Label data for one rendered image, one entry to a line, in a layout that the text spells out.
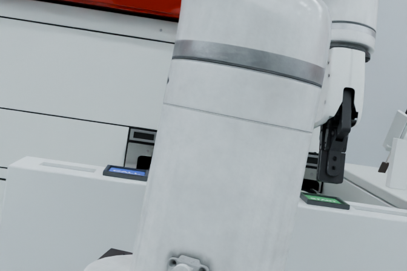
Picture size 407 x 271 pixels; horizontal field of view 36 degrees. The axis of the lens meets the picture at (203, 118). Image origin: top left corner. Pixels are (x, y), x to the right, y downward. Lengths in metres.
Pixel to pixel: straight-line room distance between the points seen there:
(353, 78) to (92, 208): 0.36
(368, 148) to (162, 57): 1.80
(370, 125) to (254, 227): 2.59
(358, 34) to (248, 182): 0.43
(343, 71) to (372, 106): 2.21
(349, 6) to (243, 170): 0.44
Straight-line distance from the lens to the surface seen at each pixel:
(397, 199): 1.02
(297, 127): 0.45
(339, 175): 0.83
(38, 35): 1.41
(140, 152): 1.38
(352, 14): 0.83
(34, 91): 1.41
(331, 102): 0.79
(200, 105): 0.44
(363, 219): 0.81
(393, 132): 1.12
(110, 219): 0.77
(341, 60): 0.81
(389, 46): 3.04
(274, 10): 0.44
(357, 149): 3.01
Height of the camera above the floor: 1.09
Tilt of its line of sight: 3 degrees down
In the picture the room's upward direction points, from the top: 9 degrees clockwise
